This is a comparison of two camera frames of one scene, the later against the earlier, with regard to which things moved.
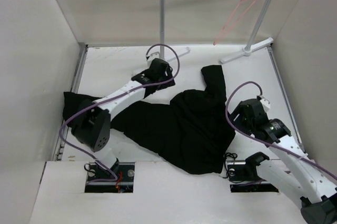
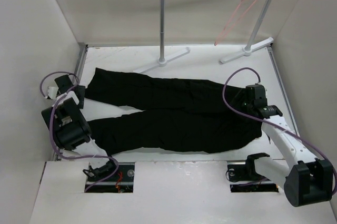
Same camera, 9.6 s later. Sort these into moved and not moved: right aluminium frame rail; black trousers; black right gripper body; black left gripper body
Moved: black trousers; black left gripper body; black right gripper body
Not moved: right aluminium frame rail
